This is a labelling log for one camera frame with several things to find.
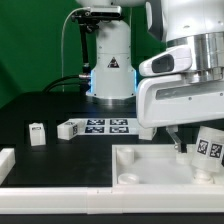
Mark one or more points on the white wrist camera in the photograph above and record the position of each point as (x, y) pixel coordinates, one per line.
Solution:
(173, 60)

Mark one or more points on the white square table top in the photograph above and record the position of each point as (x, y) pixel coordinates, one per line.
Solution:
(157, 164)

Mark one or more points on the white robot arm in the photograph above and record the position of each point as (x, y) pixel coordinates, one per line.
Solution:
(167, 23)

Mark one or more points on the black camera stand pole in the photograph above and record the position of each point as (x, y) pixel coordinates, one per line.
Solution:
(86, 65)

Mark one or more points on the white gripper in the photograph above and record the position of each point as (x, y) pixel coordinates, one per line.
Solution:
(169, 100)

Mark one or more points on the white U-shaped fence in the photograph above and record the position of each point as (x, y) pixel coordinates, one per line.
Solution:
(120, 198)

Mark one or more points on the black camera on mount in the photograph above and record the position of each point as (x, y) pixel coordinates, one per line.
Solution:
(97, 13)

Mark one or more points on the fiducial marker sheet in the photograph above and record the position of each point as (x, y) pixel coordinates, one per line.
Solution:
(107, 126)

